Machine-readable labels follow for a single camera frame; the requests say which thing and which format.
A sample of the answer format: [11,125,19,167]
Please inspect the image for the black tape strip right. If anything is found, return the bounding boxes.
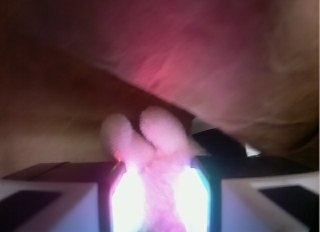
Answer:
[192,128,247,158]

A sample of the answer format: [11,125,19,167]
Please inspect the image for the pink plush bunny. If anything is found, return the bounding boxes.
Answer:
[100,106,206,231]

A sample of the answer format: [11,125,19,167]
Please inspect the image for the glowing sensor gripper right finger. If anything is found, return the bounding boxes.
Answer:
[179,156,320,231]

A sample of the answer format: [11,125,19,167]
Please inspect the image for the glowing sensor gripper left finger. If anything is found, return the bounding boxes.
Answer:
[0,161,140,231]

